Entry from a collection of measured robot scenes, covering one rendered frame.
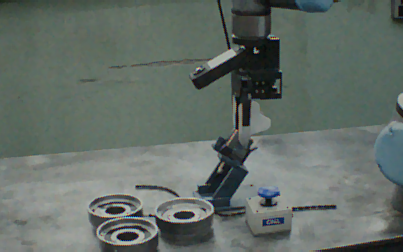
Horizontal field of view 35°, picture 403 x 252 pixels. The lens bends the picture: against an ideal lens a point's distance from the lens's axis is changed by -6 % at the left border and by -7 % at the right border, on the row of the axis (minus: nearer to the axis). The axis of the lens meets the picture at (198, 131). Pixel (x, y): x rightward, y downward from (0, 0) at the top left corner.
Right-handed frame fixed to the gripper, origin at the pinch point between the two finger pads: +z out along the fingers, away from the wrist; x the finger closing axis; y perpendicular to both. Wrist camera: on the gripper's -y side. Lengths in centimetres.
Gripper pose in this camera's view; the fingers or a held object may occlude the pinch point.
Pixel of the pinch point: (239, 139)
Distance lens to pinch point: 130.6
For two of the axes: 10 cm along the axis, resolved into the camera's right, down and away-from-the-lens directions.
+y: 9.8, -0.6, 1.7
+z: 0.1, 9.5, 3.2
